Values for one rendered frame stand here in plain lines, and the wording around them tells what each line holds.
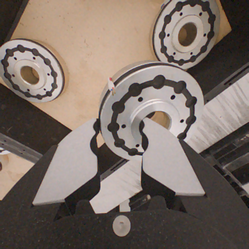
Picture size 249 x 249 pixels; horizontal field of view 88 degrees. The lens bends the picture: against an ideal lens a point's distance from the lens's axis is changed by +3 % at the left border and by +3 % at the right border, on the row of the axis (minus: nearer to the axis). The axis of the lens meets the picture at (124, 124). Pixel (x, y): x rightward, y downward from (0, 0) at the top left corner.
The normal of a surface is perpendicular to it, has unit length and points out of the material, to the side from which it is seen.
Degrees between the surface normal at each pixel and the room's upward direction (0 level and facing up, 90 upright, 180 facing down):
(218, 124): 0
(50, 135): 90
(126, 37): 0
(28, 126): 90
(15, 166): 0
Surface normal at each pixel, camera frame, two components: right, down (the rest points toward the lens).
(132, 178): 0.05, 0.51
